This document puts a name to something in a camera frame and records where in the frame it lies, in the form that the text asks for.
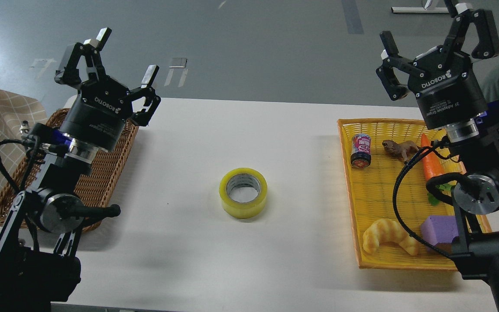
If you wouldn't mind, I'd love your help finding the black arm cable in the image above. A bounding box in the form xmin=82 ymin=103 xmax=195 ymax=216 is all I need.
xmin=392 ymin=145 xmax=454 ymax=260
xmin=0 ymin=139 xmax=33 ymax=195

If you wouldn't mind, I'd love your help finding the toy croissant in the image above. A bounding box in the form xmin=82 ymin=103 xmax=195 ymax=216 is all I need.
xmin=363 ymin=218 xmax=419 ymax=256

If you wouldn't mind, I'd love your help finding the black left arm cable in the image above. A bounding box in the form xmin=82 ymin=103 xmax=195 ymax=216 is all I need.
xmin=0 ymin=139 xmax=33 ymax=195

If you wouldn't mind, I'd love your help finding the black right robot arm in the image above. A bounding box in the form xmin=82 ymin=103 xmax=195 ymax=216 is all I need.
xmin=376 ymin=0 xmax=499 ymax=311

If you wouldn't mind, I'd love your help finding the toy carrot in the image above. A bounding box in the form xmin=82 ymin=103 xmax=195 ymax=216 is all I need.
xmin=421 ymin=133 xmax=451 ymax=206

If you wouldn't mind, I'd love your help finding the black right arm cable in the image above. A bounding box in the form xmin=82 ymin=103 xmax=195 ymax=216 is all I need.
xmin=392 ymin=145 xmax=454 ymax=260

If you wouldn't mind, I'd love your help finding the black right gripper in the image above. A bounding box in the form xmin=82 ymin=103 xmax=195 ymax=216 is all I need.
xmin=376 ymin=0 xmax=499 ymax=130

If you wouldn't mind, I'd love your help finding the yellow tape roll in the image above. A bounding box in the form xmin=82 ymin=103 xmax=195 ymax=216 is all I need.
xmin=219 ymin=168 xmax=268 ymax=219

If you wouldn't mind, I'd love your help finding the white stand base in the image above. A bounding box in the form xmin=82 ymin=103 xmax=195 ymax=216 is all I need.
xmin=390 ymin=0 xmax=449 ymax=14

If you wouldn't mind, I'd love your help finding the small drink can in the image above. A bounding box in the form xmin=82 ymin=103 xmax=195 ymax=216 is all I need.
xmin=350 ymin=133 xmax=372 ymax=169

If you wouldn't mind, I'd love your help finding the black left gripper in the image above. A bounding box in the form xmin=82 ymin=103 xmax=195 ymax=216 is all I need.
xmin=54 ymin=27 xmax=162 ymax=153

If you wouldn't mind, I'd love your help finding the yellow plastic basket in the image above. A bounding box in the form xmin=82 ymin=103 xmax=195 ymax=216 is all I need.
xmin=337 ymin=119 xmax=493 ymax=271

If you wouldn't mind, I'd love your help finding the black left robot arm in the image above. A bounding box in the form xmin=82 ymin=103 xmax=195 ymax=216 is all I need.
xmin=0 ymin=28 xmax=161 ymax=312

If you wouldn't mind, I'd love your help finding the purple foam block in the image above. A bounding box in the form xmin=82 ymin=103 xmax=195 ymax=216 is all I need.
xmin=420 ymin=215 xmax=459 ymax=254

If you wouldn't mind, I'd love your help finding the brown toy animal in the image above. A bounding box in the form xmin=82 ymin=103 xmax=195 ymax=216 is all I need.
xmin=382 ymin=140 xmax=419 ymax=164

